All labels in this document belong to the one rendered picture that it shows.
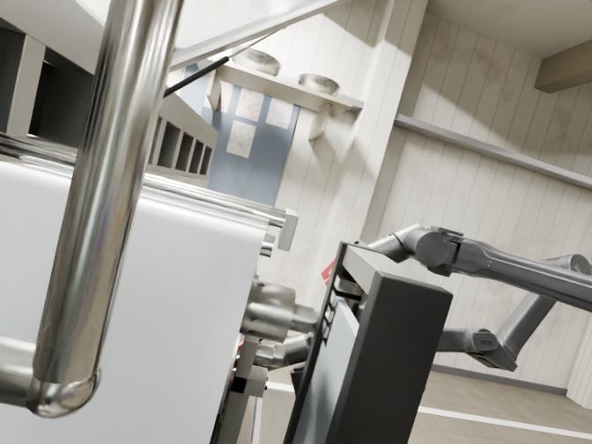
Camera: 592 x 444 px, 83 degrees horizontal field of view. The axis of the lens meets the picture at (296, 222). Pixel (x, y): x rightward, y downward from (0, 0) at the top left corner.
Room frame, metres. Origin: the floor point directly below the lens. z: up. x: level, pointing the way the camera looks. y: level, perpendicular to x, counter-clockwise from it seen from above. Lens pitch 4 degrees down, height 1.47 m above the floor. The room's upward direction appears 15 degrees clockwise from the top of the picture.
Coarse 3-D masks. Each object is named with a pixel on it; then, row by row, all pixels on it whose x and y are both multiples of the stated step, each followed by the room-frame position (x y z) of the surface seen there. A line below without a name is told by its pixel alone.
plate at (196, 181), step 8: (0, 160) 0.40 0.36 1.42; (8, 160) 0.41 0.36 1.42; (16, 160) 0.42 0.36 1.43; (24, 160) 0.43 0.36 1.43; (160, 176) 0.93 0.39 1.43; (168, 176) 0.99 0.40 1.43; (176, 176) 1.06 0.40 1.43; (184, 176) 1.14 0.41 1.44; (192, 184) 1.27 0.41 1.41; (200, 184) 1.39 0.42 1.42
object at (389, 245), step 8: (360, 240) 0.66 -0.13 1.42; (376, 240) 0.63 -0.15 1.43; (384, 240) 0.62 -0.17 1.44; (392, 240) 0.61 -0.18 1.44; (376, 248) 0.61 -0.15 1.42; (384, 248) 0.61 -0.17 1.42; (392, 248) 0.61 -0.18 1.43; (400, 248) 0.60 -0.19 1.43; (392, 256) 0.60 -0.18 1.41; (400, 256) 0.61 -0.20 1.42
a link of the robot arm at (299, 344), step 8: (296, 336) 0.71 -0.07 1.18; (304, 336) 0.70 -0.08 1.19; (288, 344) 0.69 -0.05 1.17; (296, 344) 0.68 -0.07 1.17; (304, 344) 0.68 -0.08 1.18; (288, 352) 0.68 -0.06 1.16; (296, 352) 0.68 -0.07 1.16; (304, 352) 0.68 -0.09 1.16; (288, 360) 0.68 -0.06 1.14; (296, 360) 0.68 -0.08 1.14; (304, 360) 0.69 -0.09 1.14; (296, 368) 0.68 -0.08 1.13
